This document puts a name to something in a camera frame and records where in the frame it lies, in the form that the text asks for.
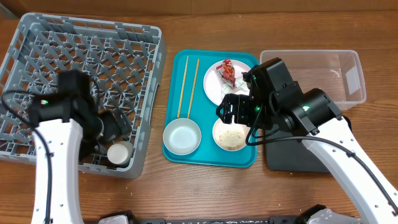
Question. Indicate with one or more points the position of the black rectangular tray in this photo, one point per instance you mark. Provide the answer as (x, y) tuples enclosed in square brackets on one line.
[(292, 156)]

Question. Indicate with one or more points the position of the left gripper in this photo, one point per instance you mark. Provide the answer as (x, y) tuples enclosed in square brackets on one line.
[(114, 128)]

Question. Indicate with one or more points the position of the clear plastic bin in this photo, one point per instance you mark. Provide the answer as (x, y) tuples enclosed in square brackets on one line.
[(337, 72)]

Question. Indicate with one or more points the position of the grey plastic dish rack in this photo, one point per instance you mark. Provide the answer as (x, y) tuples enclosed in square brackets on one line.
[(126, 61)]

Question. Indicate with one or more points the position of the white cup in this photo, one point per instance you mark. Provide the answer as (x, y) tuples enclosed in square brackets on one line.
[(120, 153)]

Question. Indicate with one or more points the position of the grey bowl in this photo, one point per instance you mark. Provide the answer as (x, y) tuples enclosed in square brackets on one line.
[(182, 136)]

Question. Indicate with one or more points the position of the wooden chopstick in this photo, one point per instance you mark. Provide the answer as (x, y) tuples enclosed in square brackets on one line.
[(193, 88), (182, 88)]

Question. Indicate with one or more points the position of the large white plate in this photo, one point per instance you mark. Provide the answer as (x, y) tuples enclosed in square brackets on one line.
[(216, 88)]

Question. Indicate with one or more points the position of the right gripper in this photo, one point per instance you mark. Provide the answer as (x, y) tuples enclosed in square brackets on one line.
[(226, 107)]

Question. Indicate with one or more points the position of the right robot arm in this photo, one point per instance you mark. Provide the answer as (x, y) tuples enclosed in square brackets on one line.
[(277, 110)]

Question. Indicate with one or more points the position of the teal plastic tray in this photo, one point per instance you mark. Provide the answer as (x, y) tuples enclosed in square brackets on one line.
[(195, 92)]

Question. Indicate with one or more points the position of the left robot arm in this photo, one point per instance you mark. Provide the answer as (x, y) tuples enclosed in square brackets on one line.
[(65, 123)]

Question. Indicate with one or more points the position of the red snack wrapper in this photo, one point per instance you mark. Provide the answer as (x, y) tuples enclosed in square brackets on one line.
[(227, 72)]

